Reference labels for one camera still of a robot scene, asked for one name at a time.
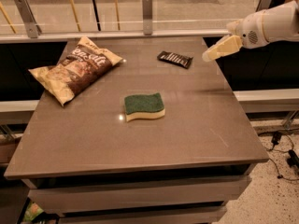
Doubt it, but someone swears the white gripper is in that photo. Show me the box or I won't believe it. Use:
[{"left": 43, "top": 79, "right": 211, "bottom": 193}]
[{"left": 202, "top": 10, "right": 268, "bottom": 62}]

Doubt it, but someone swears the black rxbar chocolate bar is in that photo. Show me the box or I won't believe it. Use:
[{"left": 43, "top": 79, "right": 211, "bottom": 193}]
[{"left": 157, "top": 51, "right": 192, "bottom": 69}]

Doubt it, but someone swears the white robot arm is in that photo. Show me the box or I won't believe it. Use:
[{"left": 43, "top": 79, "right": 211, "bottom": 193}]
[{"left": 202, "top": 1, "right": 299, "bottom": 62}]

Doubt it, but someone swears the green and yellow sponge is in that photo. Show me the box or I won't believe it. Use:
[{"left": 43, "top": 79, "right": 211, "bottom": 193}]
[{"left": 124, "top": 93, "right": 165, "bottom": 121}]

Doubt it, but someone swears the brown sea salt chip bag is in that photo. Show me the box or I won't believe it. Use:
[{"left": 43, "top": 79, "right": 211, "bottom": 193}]
[{"left": 29, "top": 36, "right": 122, "bottom": 105}]

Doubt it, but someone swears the green packet under table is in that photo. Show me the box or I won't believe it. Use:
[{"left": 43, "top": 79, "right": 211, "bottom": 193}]
[{"left": 22, "top": 201, "right": 44, "bottom": 222}]

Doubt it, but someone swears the right metal railing bracket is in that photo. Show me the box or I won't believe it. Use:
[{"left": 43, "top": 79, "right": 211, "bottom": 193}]
[{"left": 256, "top": 0, "right": 272, "bottom": 11}]

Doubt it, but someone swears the metal railing bracket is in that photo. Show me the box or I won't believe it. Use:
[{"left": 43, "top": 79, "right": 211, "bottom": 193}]
[
  {"left": 142, "top": 0, "right": 153, "bottom": 35},
  {"left": 256, "top": 0, "right": 272, "bottom": 11},
  {"left": 14, "top": 0, "right": 41, "bottom": 38}
]

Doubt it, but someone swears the middle metal railing bracket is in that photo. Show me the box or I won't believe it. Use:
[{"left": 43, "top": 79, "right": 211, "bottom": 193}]
[{"left": 142, "top": 0, "right": 153, "bottom": 35}]

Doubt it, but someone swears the black floor cable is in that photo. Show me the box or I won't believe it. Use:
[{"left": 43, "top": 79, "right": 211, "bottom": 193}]
[{"left": 257, "top": 131, "right": 299, "bottom": 182}]

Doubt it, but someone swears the left metal railing bracket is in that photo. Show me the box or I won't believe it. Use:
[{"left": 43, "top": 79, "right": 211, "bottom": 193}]
[{"left": 14, "top": 0, "right": 41, "bottom": 38}]

